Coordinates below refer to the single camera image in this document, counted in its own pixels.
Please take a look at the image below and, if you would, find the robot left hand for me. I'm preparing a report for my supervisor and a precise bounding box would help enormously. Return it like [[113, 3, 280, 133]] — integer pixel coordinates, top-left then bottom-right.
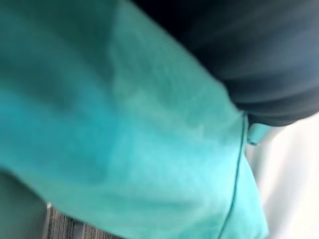
[[131, 0, 319, 125]]

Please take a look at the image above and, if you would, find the teal cloth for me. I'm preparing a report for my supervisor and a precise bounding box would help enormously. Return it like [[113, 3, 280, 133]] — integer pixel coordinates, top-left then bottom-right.
[[0, 0, 270, 239]]

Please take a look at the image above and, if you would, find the white bed sheet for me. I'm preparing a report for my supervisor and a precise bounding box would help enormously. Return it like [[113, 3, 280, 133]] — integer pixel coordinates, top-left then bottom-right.
[[245, 113, 319, 239]]

